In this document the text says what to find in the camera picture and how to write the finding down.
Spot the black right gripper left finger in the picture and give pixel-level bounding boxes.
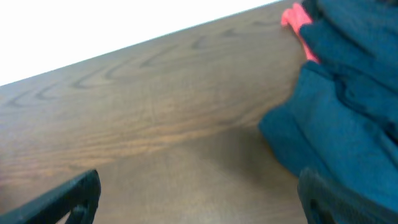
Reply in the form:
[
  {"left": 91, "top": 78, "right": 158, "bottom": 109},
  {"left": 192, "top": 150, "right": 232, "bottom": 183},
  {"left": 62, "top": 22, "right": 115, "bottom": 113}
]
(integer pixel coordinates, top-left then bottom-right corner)
[{"left": 1, "top": 169, "right": 101, "bottom": 224}]

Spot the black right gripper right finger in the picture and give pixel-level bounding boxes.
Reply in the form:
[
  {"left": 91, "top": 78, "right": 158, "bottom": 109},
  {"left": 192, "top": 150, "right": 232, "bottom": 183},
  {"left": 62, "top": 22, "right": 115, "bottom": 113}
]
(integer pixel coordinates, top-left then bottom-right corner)
[{"left": 297, "top": 168, "right": 397, "bottom": 224}]

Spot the red garment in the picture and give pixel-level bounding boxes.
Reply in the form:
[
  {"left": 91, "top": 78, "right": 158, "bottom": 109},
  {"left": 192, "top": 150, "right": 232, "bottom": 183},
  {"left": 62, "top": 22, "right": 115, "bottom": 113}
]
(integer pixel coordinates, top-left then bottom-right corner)
[{"left": 280, "top": 2, "right": 320, "bottom": 63}]

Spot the navy blue clothes pile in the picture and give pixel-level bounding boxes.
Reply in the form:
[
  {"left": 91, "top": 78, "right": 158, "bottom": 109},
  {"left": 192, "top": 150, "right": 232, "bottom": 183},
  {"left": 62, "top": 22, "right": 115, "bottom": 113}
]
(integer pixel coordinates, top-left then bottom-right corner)
[{"left": 259, "top": 0, "right": 397, "bottom": 210}]

